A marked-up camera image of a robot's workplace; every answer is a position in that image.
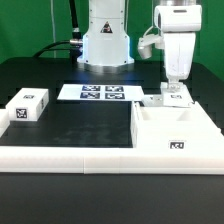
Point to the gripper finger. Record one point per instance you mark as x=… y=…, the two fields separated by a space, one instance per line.
x=173 y=86

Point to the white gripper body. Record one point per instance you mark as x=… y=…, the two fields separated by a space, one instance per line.
x=178 y=55

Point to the white door panel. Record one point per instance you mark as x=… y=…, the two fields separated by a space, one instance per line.
x=181 y=99
x=152 y=100

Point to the white cabinet body box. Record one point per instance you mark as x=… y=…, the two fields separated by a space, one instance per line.
x=172 y=128

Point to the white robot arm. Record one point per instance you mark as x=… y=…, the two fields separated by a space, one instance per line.
x=173 y=28

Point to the white cabinet top block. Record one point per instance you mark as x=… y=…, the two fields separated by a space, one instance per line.
x=28 y=104

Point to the white marker sheet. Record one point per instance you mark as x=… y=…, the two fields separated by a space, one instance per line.
x=101 y=92

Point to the white U-shaped fence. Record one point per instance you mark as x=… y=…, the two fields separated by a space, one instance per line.
x=196 y=160

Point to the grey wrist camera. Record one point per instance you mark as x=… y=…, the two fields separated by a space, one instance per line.
x=147 y=41

